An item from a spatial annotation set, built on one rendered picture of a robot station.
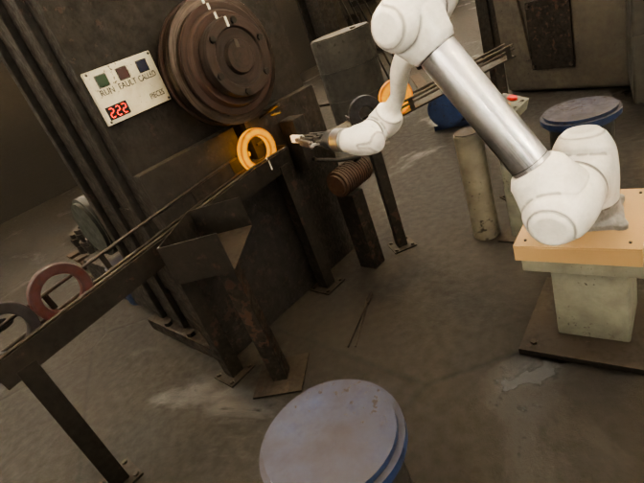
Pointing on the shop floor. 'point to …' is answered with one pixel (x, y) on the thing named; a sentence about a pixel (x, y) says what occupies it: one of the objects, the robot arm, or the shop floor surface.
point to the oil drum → (348, 68)
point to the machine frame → (170, 151)
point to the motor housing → (356, 209)
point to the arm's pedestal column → (588, 322)
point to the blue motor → (445, 114)
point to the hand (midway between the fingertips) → (297, 138)
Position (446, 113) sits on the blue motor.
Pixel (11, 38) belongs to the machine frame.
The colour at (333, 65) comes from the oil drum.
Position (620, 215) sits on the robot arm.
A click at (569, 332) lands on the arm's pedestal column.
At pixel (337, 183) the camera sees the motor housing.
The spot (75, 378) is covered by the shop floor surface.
